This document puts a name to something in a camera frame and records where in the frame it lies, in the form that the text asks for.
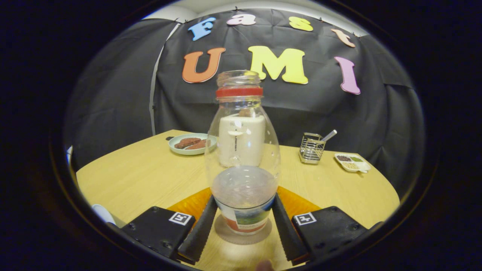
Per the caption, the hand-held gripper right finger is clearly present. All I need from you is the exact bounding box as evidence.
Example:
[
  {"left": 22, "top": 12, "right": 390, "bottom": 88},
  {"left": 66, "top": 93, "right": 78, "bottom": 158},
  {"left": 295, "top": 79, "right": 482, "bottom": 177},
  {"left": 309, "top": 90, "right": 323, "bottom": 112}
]
[{"left": 271, "top": 186, "right": 384, "bottom": 264}]

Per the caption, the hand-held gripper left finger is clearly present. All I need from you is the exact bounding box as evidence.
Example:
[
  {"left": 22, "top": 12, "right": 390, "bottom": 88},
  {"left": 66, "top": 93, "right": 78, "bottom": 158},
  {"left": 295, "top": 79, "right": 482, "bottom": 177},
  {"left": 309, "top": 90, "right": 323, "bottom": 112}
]
[{"left": 107, "top": 187, "right": 219, "bottom": 264}]

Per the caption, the white cup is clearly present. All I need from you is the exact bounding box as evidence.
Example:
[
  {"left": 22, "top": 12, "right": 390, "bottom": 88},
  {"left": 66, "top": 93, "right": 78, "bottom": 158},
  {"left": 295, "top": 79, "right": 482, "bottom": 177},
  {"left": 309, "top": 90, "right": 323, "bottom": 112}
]
[{"left": 92, "top": 204, "right": 116, "bottom": 225}]

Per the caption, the round brown coaster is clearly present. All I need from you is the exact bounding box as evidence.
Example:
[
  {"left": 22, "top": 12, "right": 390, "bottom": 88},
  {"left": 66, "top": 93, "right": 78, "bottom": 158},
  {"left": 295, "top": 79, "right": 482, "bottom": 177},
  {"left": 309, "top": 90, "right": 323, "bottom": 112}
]
[{"left": 214, "top": 215, "right": 272, "bottom": 245}]

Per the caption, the clear plastic juice bottle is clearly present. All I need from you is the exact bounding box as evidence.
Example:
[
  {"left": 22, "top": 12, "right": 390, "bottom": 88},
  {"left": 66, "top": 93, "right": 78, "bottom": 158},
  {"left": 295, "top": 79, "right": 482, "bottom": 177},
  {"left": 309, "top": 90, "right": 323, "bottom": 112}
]
[{"left": 204, "top": 70, "right": 281, "bottom": 236}]

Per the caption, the wooden table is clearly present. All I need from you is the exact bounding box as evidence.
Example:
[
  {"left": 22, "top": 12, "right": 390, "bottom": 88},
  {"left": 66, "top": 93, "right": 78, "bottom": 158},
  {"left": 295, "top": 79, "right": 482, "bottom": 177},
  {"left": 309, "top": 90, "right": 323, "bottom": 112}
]
[{"left": 75, "top": 130, "right": 400, "bottom": 271}]

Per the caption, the white divided seed dish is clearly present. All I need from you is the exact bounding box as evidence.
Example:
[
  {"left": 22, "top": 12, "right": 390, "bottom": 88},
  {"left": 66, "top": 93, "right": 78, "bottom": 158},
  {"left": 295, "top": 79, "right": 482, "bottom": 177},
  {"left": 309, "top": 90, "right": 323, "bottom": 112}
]
[{"left": 334, "top": 152, "right": 371, "bottom": 174}]

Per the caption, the pale green plate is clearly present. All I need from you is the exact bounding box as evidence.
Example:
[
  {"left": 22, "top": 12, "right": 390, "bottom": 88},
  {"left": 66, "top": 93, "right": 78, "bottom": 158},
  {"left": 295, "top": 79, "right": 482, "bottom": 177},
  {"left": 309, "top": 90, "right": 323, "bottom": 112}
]
[{"left": 168, "top": 133, "right": 218, "bottom": 156}]

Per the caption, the white toaster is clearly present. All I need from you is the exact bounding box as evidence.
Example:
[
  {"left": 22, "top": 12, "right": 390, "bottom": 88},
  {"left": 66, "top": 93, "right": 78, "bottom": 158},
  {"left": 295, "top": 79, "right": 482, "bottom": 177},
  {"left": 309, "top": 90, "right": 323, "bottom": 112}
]
[{"left": 218, "top": 113, "right": 266, "bottom": 168}]

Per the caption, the black backdrop cloth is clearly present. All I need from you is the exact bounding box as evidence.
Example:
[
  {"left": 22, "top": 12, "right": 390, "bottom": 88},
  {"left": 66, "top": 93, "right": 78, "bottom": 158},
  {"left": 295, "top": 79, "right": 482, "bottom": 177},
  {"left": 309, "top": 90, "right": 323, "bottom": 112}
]
[{"left": 63, "top": 8, "right": 426, "bottom": 198}]

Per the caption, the metal wire utensil holder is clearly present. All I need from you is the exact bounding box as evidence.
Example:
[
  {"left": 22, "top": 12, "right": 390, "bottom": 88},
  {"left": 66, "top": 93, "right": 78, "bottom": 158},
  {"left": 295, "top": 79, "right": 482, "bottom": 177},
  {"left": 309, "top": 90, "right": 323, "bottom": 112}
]
[{"left": 299, "top": 132, "right": 326, "bottom": 164}]

